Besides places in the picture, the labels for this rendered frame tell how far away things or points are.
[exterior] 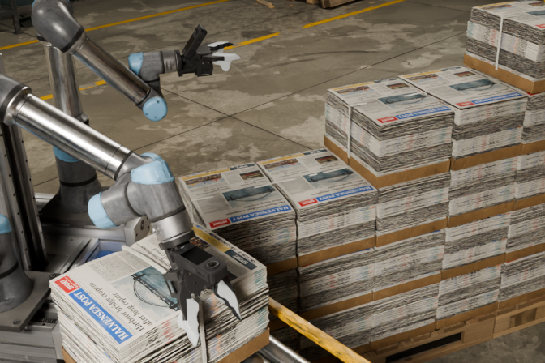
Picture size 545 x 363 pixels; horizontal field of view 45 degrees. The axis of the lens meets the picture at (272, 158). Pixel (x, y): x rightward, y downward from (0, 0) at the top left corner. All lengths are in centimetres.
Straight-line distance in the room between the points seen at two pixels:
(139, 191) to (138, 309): 24
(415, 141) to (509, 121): 38
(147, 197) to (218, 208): 82
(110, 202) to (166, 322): 26
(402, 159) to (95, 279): 112
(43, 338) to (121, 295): 44
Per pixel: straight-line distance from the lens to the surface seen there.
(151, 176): 128
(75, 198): 217
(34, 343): 185
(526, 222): 270
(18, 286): 182
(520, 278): 285
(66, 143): 148
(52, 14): 203
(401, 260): 240
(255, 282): 147
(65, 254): 216
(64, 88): 220
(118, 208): 134
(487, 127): 236
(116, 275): 149
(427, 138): 223
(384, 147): 214
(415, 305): 257
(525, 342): 298
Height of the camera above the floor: 187
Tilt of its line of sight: 26 degrees down
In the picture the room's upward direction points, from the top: 1 degrees counter-clockwise
